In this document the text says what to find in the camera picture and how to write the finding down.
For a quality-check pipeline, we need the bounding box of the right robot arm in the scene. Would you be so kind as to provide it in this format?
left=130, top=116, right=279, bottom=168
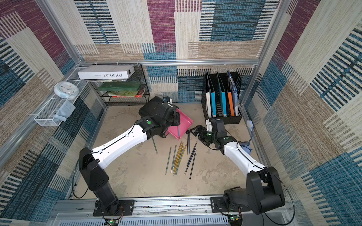
left=190, top=119, right=286, bottom=215

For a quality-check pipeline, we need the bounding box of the blue white cable connector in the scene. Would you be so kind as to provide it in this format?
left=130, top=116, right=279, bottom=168
left=247, top=120, right=254, bottom=131

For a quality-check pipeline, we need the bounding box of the light blue cloth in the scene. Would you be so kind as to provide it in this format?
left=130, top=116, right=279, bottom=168
left=53, top=100, right=76, bottom=122

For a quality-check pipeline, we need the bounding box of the dark blue pencil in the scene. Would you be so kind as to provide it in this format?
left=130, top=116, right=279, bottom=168
left=187, top=147, right=196, bottom=166
left=189, top=151, right=197, bottom=180
left=184, top=142, right=198, bottom=175

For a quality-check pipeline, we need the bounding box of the black pink drawer unit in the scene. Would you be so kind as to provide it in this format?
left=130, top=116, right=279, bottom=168
left=146, top=95, right=195, bottom=140

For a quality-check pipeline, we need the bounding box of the yellow pencil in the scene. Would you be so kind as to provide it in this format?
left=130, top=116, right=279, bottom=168
left=174, top=144, right=187, bottom=175
left=173, top=142, right=183, bottom=176

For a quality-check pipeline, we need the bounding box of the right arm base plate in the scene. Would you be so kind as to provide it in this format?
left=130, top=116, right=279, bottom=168
left=210, top=196, right=251, bottom=213

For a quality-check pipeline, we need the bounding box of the light blue binder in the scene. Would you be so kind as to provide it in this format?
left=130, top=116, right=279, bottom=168
left=208, top=73, right=216, bottom=118

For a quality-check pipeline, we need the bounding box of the white folio box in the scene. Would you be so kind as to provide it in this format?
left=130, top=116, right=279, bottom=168
left=78, top=65, right=135, bottom=80

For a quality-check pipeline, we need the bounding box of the white round clock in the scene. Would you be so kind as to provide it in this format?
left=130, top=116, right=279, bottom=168
left=54, top=81, right=80, bottom=100

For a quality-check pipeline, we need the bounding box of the green book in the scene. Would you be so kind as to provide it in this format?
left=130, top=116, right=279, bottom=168
left=98, top=82, right=141, bottom=91

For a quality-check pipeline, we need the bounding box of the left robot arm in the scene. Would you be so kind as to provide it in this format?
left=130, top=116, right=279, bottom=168
left=79, top=97, right=181, bottom=215

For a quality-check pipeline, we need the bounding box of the orange binder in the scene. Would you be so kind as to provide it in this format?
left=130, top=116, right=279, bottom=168
left=227, top=71, right=235, bottom=117

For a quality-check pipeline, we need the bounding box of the green pencil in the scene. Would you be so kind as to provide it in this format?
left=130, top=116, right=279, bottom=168
left=152, top=137, right=158, bottom=154
left=170, top=145, right=177, bottom=173
left=165, top=147, right=172, bottom=175

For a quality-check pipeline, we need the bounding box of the black mesh shelf rack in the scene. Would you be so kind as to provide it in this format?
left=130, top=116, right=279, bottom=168
left=91, top=65, right=150, bottom=107

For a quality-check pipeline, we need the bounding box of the dark blue binder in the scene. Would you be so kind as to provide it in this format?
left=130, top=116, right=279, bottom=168
left=230, top=73, right=239, bottom=116

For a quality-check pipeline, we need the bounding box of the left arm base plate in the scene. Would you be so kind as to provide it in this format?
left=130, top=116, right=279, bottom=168
left=93, top=199, right=135, bottom=217

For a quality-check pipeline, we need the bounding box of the black plastic file organizer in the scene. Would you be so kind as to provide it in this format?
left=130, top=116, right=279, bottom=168
left=201, top=72, right=244, bottom=124

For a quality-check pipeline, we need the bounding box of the white binder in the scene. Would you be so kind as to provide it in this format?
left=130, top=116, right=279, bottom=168
left=205, top=73, right=212, bottom=118

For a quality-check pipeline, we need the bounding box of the white wire basket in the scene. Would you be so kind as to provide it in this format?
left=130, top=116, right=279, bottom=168
left=34, top=79, right=87, bottom=127

